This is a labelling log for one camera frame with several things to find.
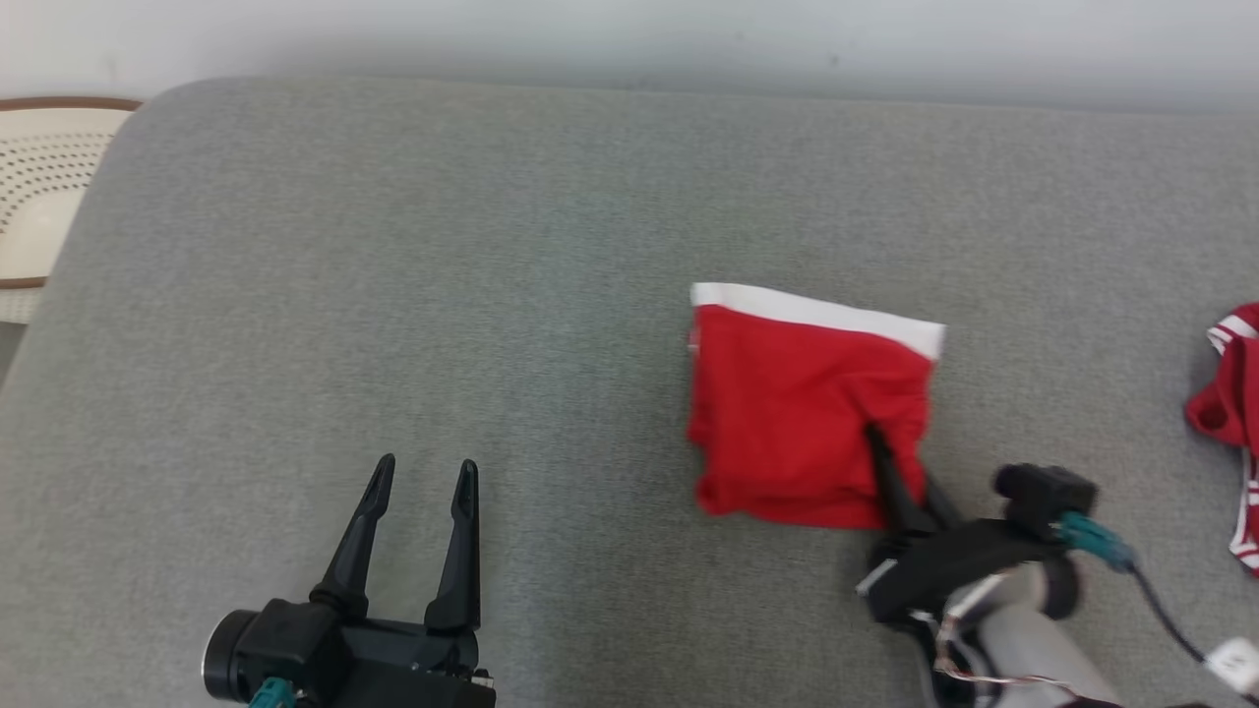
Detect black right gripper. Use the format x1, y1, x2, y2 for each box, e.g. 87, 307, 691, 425
856, 423, 1063, 630

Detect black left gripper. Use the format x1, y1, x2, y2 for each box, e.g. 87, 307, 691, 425
202, 452, 498, 708

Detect red shorts white trim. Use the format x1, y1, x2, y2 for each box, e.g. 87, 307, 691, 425
686, 282, 947, 532

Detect red Bulls 23 jersey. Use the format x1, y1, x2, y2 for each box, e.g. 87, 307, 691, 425
1185, 303, 1259, 576

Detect white perforated laundry basket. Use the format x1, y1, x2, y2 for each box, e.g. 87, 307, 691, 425
0, 96, 144, 325

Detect black cable teal connector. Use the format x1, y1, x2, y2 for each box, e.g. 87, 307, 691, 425
1057, 511, 1259, 708

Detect thin red white wires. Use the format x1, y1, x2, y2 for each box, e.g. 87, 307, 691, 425
925, 615, 1078, 694

